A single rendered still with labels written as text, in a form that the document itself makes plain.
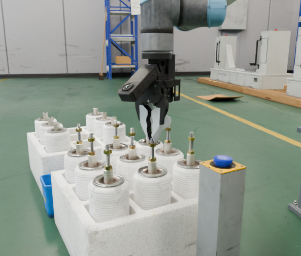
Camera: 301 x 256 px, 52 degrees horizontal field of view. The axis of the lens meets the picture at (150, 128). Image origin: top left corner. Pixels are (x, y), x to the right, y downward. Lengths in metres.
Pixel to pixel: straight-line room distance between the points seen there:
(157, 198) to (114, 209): 0.11
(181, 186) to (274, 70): 3.55
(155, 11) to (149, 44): 0.07
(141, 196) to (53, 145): 0.54
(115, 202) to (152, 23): 0.40
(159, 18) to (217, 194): 0.39
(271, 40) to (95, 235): 3.78
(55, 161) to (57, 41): 6.06
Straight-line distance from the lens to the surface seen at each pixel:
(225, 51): 5.48
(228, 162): 0.66
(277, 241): 1.05
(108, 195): 0.71
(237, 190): 0.69
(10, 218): 1.19
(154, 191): 0.76
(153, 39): 0.71
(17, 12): 7.30
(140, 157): 0.89
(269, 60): 4.23
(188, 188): 0.83
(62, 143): 1.22
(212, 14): 0.75
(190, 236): 0.84
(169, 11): 0.72
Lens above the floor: 0.55
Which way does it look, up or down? 14 degrees down
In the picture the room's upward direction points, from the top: straight up
